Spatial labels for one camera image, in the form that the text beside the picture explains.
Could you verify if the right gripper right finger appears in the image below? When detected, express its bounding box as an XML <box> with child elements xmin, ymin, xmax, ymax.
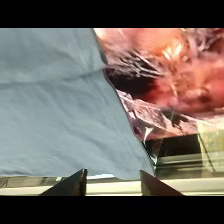
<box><xmin>139</xmin><ymin>169</ymin><xmax>185</xmax><ymax>197</ymax></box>

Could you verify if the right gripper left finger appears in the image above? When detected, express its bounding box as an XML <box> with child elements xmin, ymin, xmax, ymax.
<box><xmin>39</xmin><ymin>168</ymin><xmax>89</xmax><ymax>197</ymax></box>

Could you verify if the blue shirt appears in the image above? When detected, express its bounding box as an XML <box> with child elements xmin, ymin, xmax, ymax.
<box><xmin>0</xmin><ymin>27</ymin><xmax>156</xmax><ymax>181</ymax></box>

